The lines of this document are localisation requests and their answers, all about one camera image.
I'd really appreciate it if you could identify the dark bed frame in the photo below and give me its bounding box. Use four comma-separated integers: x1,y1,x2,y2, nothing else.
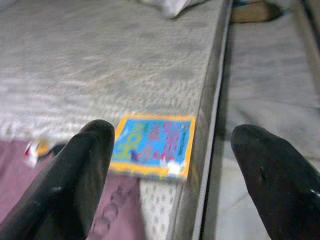
199,19,235,240

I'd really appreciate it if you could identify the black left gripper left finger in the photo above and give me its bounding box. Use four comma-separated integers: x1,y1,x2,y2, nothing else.
0,119,116,240

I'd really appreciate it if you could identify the white grey patterned mattress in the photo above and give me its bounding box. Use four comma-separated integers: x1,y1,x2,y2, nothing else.
0,0,235,240

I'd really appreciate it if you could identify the blue yellow children's book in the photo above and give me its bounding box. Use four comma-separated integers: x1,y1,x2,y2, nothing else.
108,113,197,182

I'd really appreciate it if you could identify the brown cardboard box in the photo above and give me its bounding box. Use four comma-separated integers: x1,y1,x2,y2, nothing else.
229,0,283,24

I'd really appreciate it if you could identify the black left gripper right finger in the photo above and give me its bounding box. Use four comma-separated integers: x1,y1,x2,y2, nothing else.
230,124,320,240

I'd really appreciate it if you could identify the white pillow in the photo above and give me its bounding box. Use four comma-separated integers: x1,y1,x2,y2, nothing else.
136,0,211,19

